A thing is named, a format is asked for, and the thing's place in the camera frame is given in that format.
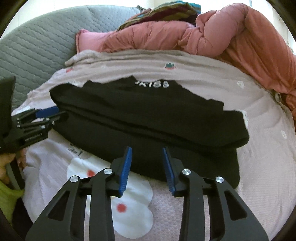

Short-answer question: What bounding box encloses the grey quilted headboard cushion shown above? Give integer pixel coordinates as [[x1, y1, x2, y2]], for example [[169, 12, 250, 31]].
[[1, 5, 142, 109]]

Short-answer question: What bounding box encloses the person's left hand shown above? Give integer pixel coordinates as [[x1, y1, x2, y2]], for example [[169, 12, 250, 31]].
[[0, 148, 27, 185]]

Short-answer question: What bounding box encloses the pink quilted comforter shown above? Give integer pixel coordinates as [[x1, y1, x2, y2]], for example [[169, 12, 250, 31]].
[[76, 3, 295, 113]]

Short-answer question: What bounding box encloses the multicolour striped blanket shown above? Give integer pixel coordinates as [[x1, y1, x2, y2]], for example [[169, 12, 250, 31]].
[[117, 1, 202, 31]]

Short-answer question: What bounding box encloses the black garment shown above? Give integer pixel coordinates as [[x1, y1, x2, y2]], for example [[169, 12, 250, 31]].
[[50, 76, 249, 187]]

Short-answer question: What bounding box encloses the green sleeve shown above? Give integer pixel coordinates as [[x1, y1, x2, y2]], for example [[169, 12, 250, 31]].
[[0, 182, 24, 225]]

